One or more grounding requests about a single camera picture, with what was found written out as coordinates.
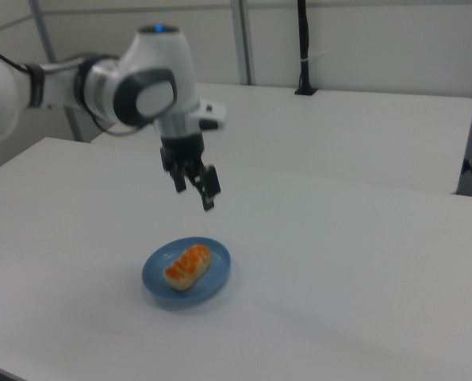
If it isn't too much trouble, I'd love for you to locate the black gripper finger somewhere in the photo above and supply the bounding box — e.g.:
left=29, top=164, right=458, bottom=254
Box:
left=167, top=161, right=190, bottom=194
left=187, top=162, right=223, bottom=213

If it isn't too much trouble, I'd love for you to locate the grey metal partition post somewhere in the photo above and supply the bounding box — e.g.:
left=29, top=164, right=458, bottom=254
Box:
left=28, top=0, right=83, bottom=143
left=230, top=0, right=258, bottom=86

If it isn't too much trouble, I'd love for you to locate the orange glazed bread loaf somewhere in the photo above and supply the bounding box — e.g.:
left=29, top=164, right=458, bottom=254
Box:
left=163, top=244, right=213, bottom=292

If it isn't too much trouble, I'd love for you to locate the blue round plate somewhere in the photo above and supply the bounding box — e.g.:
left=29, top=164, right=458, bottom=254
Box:
left=141, top=236, right=233, bottom=312

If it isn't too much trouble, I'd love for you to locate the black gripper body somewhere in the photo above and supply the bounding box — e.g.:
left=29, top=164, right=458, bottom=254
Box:
left=159, top=133, right=207, bottom=176

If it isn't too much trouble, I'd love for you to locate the white side table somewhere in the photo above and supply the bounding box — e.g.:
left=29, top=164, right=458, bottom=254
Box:
left=90, top=82, right=472, bottom=196

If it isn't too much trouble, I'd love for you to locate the black camera stand pole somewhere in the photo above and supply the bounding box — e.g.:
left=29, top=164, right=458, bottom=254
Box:
left=294, top=0, right=320, bottom=97

